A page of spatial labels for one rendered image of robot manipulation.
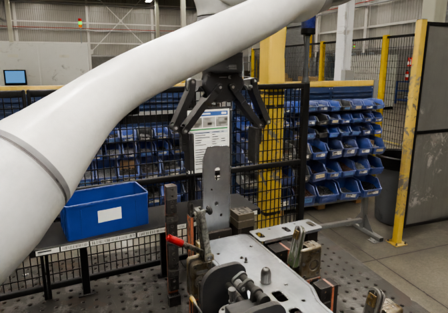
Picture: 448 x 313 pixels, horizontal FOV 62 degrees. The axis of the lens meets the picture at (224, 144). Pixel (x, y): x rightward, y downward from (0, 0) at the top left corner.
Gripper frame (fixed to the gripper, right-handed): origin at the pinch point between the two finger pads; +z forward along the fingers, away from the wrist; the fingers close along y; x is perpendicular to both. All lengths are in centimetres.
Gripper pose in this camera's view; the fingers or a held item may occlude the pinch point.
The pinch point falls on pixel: (222, 159)
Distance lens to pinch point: 72.1
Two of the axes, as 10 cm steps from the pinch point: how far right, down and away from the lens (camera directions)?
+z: 0.0, 9.8, 2.1
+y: 9.1, -0.9, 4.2
